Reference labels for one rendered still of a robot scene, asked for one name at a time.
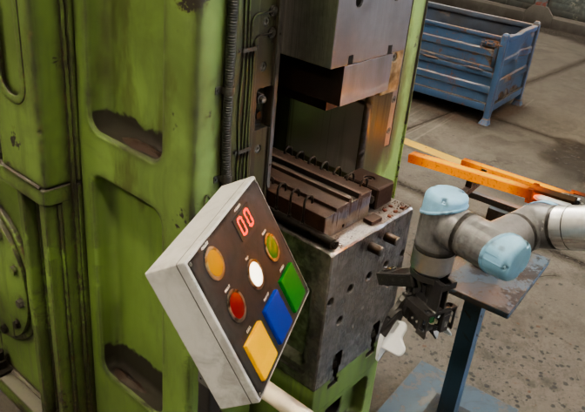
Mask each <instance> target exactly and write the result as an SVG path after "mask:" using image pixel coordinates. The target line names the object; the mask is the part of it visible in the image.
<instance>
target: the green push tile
mask: <svg viewBox="0 0 585 412"><path fill-rule="evenodd" d="M278 283H279V286H280V288H281V290H282V292H283V294H284V296H285V297H286V300H287V302H288V304H289V306H290V308H291V310H292V312H293V313H296V312H297V311H298V309H299V305H300V303H301V302H302V300H303V298H304V295H305V293H306V290H305V289H304V287H303V285H302V283H301V281H300V279H299V276H298V274H297V272H296V270H295V268H294V266H293V264H292V262H289V263H287V265H286V268H285V270H284V272H283V273H282V274H281V276H280V278H279V281H278Z"/></svg>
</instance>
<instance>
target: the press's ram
mask: <svg viewBox="0 0 585 412"><path fill-rule="evenodd" d="M412 1H413V0H285V4H284V16H283V26H282V38H281V48H280V53H281V54H284V55H287V56H289V57H295V58H297V59H300V60H303V61H306V62H308V63H311V64H316V65H318V66H322V67H325V68H327V69H330V70H331V69H335V68H339V67H341V66H345V65H348V64H354V63H358V62H360V61H364V60H368V59H370V58H374V57H379V56H383V55H386V54H387V53H393V52H396V51H402V50H404V48H405V42H406V37H407V27H408V22H409V17H410V11H411V6H412Z"/></svg>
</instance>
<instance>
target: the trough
mask: <svg viewBox="0 0 585 412"><path fill-rule="evenodd" d="M272 162H273V163H275V164H277V165H281V166H283V167H285V168H286V169H288V170H291V171H293V172H296V173H298V174H300V175H302V176H304V177H307V178H309V179H311V180H313V181H316V182H318V183H320V184H321V185H324V186H327V187H329V188H332V189H333V190H335V191H337V192H341V193H343V194H345V195H349V196H351V198H352V202H353V201H355V200H356V199H358V198H359V196H360V194H359V193H357V192H354V191H352V190H350V189H347V188H345V187H344V186H340V185H338V184H336V183H333V182H332V181H330V180H328V179H324V178H322V177H320V176H318V175H316V174H314V173H312V172H309V171H307V170H304V169H302V168H300V167H298V166H295V165H293V164H291V163H288V162H286V161H284V160H282V159H279V158H277V157H274V156H272Z"/></svg>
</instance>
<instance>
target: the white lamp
mask: <svg viewBox="0 0 585 412"><path fill-rule="evenodd" d="M250 275H251V278H252V281H253V283H254V284H255V285H256V286H260V285H261V284H262V280H263V276H262V272H261V269H260V267H259V265H258V264H257V263H256V262H253V263H252V264H251V265H250Z"/></svg>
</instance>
